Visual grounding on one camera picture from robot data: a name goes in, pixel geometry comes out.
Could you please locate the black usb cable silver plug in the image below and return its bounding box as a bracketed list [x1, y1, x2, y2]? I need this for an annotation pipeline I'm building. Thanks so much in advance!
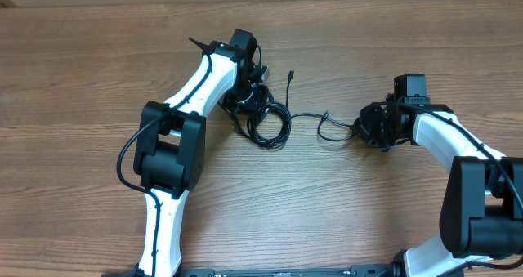
[228, 70, 294, 150]

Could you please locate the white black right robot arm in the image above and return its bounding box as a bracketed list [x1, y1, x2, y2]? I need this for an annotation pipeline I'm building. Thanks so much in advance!
[350, 101, 522, 276]

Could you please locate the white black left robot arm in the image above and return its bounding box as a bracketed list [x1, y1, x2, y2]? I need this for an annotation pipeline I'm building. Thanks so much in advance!
[124, 29, 269, 276]

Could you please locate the black usb cable white plug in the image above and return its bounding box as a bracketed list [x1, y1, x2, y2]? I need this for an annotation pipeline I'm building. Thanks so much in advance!
[291, 111, 354, 142]

